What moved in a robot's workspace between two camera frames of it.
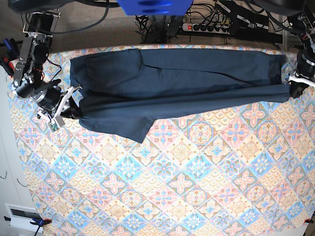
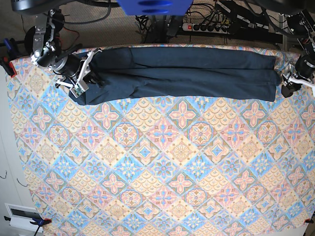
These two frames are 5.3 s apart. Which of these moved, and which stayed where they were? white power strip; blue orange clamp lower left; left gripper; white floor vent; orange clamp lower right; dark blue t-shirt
Moved: dark blue t-shirt; left gripper
Stayed: white floor vent; blue orange clamp lower left; white power strip; orange clamp lower right
